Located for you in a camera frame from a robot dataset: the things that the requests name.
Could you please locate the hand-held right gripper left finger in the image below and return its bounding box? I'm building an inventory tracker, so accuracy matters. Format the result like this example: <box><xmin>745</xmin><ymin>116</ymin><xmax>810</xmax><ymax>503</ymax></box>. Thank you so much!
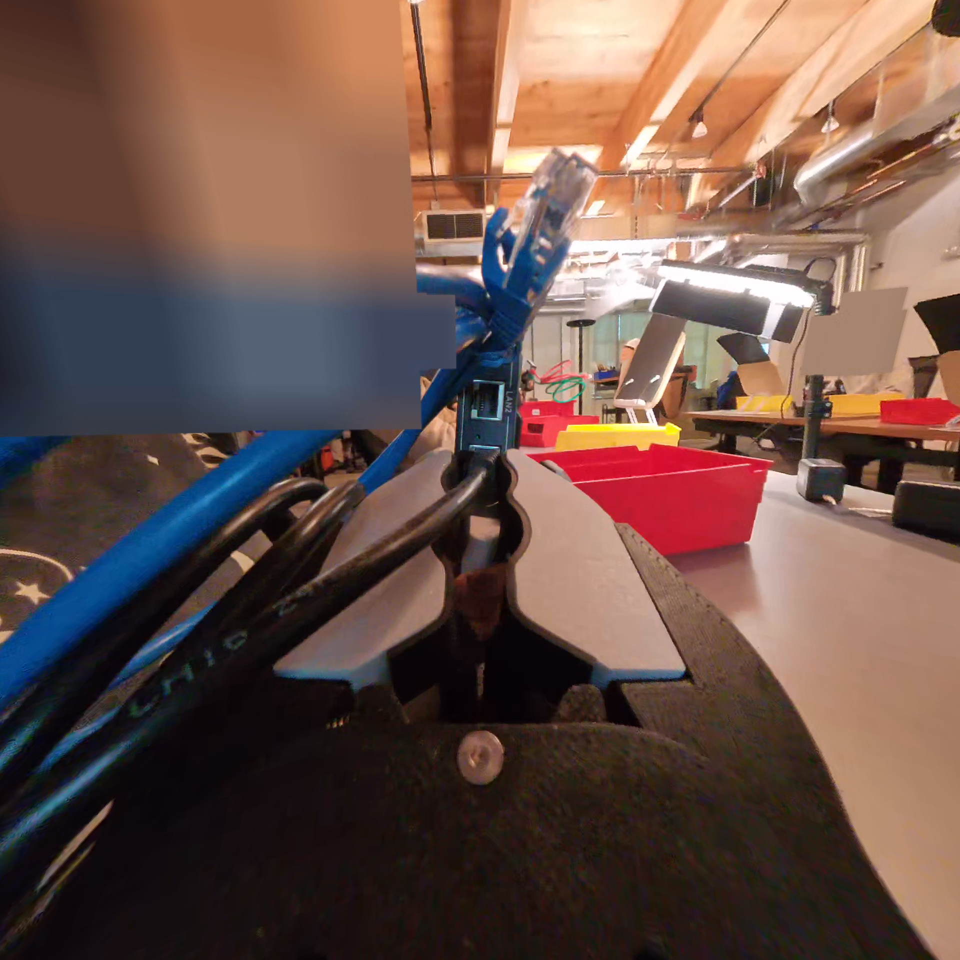
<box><xmin>273</xmin><ymin>448</ymin><xmax>481</xmax><ymax>687</ymax></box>

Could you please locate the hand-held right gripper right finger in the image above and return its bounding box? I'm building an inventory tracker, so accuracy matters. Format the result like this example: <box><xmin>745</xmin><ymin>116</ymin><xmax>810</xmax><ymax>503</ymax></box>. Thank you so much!
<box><xmin>480</xmin><ymin>447</ymin><xmax>690</xmax><ymax>685</ymax></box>

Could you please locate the black ethernet cable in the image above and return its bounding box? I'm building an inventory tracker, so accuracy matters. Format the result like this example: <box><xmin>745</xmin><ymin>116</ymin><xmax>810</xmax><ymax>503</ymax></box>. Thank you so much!
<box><xmin>0</xmin><ymin>446</ymin><xmax>502</xmax><ymax>909</ymax></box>

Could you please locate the black multi-port network device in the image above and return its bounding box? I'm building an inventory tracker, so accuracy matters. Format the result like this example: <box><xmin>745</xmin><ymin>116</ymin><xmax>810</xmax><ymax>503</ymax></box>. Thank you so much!
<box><xmin>453</xmin><ymin>358</ymin><xmax>522</xmax><ymax>541</ymax></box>

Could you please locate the blue ethernet cable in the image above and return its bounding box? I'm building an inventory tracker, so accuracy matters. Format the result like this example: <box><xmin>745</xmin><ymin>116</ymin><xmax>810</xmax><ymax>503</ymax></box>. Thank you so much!
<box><xmin>0</xmin><ymin>146</ymin><xmax>601</xmax><ymax>721</ymax></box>

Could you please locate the large red plastic bin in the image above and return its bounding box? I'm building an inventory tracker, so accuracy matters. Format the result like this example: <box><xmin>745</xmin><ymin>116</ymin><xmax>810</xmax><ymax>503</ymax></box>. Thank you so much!
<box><xmin>540</xmin><ymin>442</ymin><xmax>774</xmax><ymax>558</ymax></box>

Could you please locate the small red plastic bin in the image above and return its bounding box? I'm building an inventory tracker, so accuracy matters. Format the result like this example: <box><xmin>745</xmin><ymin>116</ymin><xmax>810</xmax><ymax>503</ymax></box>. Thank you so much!
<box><xmin>517</xmin><ymin>401</ymin><xmax>601</xmax><ymax>449</ymax></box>

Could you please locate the small black base block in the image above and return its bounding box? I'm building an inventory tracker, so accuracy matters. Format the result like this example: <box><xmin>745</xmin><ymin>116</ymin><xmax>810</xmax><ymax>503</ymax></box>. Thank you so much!
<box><xmin>795</xmin><ymin>457</ymin><xmax>849</xmax><ymax>502</ymax></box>

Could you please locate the black floor lamp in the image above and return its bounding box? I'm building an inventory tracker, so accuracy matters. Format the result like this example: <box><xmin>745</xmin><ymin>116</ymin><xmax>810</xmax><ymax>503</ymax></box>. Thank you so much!
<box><xmin>566</xmin><ymin>317</ymin><xmax>599</xmax><ymax>417</ymax></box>

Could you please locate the black light stand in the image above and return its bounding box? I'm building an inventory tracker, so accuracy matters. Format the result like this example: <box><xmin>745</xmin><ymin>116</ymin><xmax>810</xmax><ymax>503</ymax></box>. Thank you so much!
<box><xmin>798</xmin><ymin>373</ymin><xmax>835</xmax><ymax>462</ymax></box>

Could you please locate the led panel light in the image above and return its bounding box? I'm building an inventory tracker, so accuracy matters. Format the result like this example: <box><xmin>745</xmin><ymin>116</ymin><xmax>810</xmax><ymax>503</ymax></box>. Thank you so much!
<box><xmin>648</xmin><ymin>258</ymin><xmax>820</xmax><ymax>345</ymax></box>

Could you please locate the long wooden desk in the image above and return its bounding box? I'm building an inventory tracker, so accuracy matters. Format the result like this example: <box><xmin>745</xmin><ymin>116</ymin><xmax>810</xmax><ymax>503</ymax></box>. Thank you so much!
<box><xmin>684</xmin><ymin>408</ymin><xmax>960</xmax><ymax>496</ymax></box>

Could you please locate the person's dark printed shirt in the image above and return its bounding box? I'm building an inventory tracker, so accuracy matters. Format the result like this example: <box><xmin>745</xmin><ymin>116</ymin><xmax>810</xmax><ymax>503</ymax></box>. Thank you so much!
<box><xmin>0</xmin><ymin>431</ymin><xmax>339</xmax><ymax>654</ymax></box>

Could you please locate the large black base block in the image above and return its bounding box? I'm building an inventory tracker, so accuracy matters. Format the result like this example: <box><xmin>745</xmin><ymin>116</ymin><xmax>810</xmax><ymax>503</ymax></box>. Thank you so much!
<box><xmin>892</xmin><ymin>480</ymin><xmax>960</xmax><ymax>537</ymax></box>

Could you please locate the grey flat panel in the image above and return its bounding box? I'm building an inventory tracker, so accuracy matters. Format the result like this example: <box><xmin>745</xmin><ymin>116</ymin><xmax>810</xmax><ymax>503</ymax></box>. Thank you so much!
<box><xmin>798</xmin><ymin>287</ymin><xmax>910</xmax><ymax>376</ymax></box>

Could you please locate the shallow red plastic bin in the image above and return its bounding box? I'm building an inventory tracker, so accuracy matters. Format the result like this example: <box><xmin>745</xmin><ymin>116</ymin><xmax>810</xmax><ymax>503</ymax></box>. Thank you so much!
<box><xmin>879</xmin><ymin>397</ymin><xmax>960</xmax><ymax>427</ymax></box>

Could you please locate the white air vent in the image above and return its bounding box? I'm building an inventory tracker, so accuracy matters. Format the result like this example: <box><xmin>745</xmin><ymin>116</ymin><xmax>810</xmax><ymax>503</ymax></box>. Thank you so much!
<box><xmin>418</xmin><ymin>208</ymin><xmax>489</xmax><ymax>245</ymax></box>

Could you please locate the black panel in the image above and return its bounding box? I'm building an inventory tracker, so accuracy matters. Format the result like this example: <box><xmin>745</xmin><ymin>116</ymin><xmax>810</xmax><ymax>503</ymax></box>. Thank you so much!
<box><xmin>913</xmin><ymin>296</ymin><xmax>960</xmax><ymax>354</ymax></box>

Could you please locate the silver ventilation duct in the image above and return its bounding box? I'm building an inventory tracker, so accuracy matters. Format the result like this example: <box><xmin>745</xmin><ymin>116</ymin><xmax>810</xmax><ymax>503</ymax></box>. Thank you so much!
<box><xmin>793</xmin><ymin>112</ymin><xmax>960</xmax><ymax>207</ymax></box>

